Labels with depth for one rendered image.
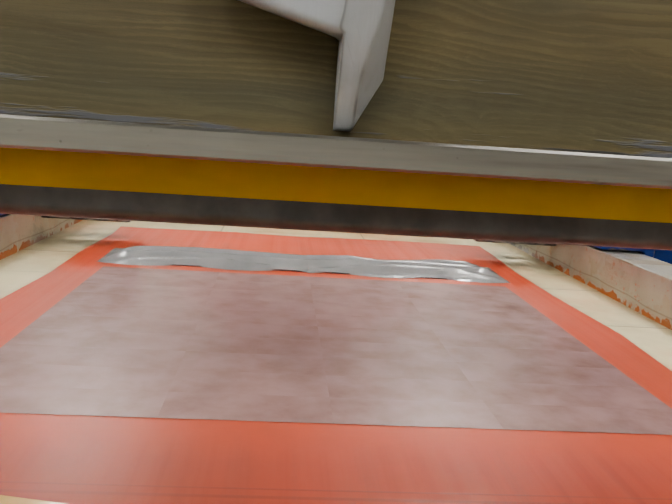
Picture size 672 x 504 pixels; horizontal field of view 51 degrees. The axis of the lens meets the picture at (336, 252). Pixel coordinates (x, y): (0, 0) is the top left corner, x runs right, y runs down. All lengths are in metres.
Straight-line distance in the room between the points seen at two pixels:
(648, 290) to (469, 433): 0.30
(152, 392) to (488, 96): 0.20
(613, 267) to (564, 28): 0.40
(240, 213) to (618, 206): 0.14
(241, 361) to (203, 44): 0.19
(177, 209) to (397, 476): 0.13
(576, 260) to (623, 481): 0.42
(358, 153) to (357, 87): 0.02
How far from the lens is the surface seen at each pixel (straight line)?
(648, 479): 0.31
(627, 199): 0.29
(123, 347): 0.41
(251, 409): 0.33
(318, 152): 0.23
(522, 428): 0.33
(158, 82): 0.25
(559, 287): 0.66
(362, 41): 0.23
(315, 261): 0.63
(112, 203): 0.26
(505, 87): 0.26
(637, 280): 0.61
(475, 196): 0.27
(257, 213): 0.26
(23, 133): 0.25
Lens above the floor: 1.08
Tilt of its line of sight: 10 degrees down
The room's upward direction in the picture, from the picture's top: 4 degrees clockwise
